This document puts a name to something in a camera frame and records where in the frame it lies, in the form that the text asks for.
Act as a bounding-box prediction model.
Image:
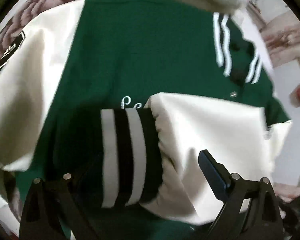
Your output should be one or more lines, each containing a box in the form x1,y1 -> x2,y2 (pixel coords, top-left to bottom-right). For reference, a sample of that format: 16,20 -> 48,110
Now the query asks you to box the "tied pink floral curtain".
261,11 -> 300,67

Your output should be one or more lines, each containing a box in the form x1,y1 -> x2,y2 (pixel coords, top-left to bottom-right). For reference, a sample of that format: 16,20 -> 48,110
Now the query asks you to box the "green white varsity jacket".
0,0 -> 292,239

